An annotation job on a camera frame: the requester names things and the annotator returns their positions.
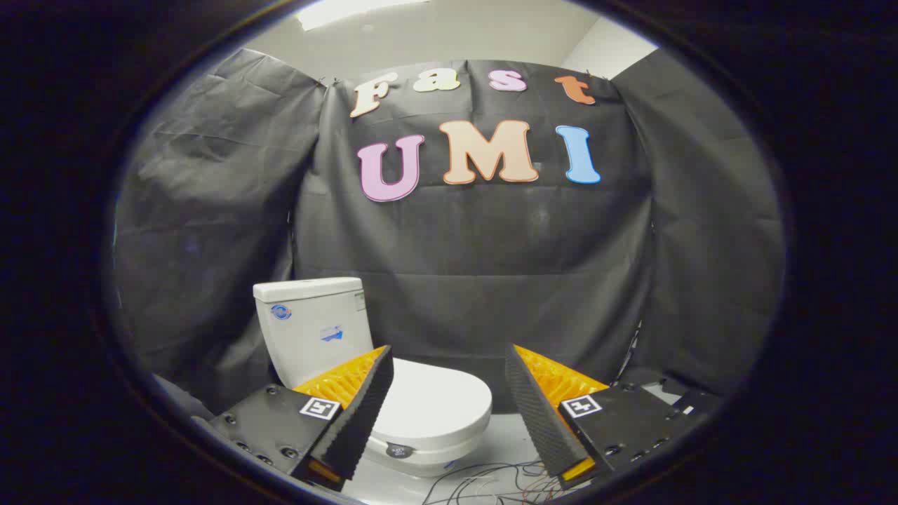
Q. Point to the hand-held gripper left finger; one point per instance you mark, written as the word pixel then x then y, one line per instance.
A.
pixel 365 414

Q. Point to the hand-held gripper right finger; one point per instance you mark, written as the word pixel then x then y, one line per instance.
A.
pixel 537 414

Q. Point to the white toilet lid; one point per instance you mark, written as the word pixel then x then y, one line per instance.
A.
pixel 438 400

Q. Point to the black backdrop cloth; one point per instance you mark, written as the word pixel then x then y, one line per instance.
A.
pixel 491 245

